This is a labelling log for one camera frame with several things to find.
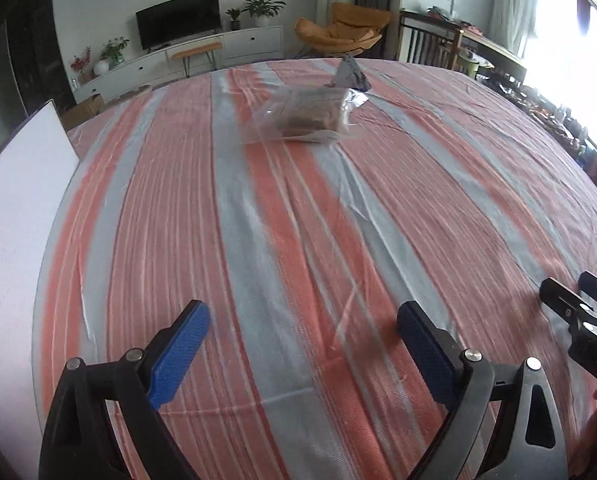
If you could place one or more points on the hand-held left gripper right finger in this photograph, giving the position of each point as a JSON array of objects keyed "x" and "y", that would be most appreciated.
[{"x": 426, "y": 355}]

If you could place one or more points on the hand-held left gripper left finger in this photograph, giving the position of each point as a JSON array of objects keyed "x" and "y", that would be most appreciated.
[{"x": 178, "y": 355}]

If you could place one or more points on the clear bag of brown snack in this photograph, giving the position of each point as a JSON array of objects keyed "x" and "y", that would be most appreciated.
[{"x": 306, "y": 115}]

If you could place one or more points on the grey silver snack packet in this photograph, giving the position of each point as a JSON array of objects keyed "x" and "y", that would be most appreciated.
[{"x": 349, "y": 74}]

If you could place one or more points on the row of cluttered small objects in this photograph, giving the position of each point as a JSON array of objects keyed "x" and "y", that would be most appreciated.
[{"x": 558, "y": 120}]

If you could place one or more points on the pink grey striped tablecloth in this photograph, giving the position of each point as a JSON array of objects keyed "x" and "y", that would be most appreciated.
[{"x": 328, "y": 210}]

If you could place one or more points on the white board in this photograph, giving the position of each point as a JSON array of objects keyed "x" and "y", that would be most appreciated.
[{"x": 13, "y": 235}]

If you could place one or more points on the cluttered dining table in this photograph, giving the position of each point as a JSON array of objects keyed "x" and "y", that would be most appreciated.
[{"x": 493, "y": 55}]

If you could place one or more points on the cardboard box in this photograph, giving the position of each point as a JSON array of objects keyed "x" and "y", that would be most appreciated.
[{"x": 83, "y": 112}]

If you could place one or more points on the dark wooden chair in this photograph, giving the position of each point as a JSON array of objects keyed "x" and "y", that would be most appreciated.
[{"x": 428, "y": 40}]

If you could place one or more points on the white sheer curtain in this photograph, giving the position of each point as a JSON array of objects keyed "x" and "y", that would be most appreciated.
[{"x": 513, "y": 0}]

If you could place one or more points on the wooden bench with metal legs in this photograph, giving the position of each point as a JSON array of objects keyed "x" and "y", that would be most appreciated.
[{"x": 196, "y": 50}]

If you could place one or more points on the green plant in white vase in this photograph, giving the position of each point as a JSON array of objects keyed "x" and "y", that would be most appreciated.
[{"x": 109, "y": 55}]

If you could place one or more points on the red flower plant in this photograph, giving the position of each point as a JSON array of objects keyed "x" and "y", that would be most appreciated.
[{"x": 81, "y": 62}]

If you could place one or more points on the white television cabinet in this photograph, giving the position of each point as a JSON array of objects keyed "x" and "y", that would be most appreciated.
[{"x": 248, "y": 40}]

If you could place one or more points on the orange lounge chair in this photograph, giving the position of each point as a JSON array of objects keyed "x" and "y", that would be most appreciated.
[{"x": 338, "y": 32}]

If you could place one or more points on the black television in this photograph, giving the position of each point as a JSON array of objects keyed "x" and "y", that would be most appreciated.
[{"x": 178, "y": 20}]

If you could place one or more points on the dark tall cabinet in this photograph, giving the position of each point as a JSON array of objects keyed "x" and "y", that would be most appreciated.
[{"x": 38, "y": 50}]

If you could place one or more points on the small green potted plant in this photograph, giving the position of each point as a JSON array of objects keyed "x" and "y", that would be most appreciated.
[{"x": 234, "y": 17}]

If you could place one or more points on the large leafy potted plant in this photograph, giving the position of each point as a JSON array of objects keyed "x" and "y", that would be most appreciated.
[{"x": 262, "y": 7}]

